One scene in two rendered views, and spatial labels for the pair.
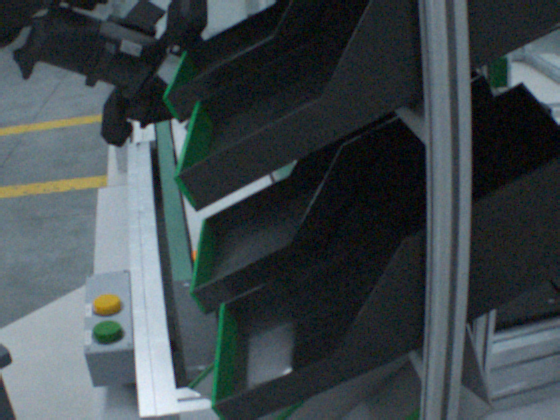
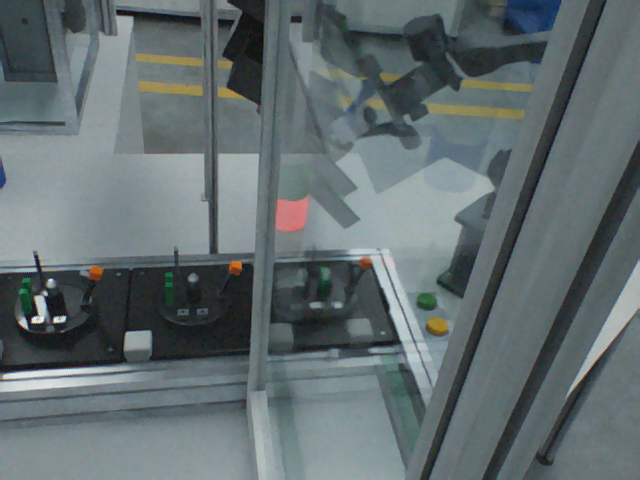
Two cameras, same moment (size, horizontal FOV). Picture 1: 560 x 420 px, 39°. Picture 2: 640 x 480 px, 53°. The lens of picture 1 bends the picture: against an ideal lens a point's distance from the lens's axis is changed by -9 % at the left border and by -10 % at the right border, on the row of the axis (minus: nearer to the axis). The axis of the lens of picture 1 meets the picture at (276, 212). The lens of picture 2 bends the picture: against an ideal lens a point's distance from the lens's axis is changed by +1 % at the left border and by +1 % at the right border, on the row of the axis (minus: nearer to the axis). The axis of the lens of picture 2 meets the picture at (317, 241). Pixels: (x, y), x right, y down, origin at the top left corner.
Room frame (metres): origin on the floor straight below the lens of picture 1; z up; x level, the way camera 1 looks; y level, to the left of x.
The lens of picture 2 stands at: (1.82, -0.12, 1.84)
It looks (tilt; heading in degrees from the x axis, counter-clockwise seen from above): 38 degrees down; 173
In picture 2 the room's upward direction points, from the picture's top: 7 degrees clockwise
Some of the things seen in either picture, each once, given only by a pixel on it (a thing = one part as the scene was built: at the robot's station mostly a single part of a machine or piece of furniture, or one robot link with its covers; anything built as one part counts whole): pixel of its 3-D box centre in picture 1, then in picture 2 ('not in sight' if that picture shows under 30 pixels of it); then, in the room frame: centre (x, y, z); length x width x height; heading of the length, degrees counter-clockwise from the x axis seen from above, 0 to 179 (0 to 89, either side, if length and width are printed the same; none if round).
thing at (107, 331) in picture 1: (107, 334); not in sight; (0.90, 0.23, 0.96); 0.04 x 0.04 x 0.02
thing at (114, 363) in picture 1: (111, 325); not in sight; (0.97, 0.24, 0.93); 0.21 x 0.07 x 0.06; 7
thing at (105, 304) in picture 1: (107, 306); not in sight; (0.97, 0.24, 0.96); 0.04 x 0.04 x 0.02
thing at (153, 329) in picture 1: (150, 265); not in sight; (1.16, 0.20, 0.91); 0.89 x 0.06 x 0.11; 7
